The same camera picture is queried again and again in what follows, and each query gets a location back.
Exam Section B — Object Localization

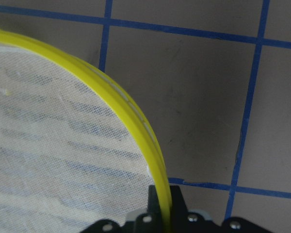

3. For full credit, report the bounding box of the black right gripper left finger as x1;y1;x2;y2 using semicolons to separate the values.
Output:
82;185;163;233

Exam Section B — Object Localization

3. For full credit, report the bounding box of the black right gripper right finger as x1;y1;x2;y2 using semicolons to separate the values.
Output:
170;185;269;233

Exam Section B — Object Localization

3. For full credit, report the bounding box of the yellow top steamer layer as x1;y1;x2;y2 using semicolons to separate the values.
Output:
0;23;173;233

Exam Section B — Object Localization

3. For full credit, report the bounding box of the white steamer cloth liner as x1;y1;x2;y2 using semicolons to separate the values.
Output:
0;46;154;233

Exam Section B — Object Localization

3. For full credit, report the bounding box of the brown paper table mat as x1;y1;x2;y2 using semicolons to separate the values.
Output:
0;0;291;233

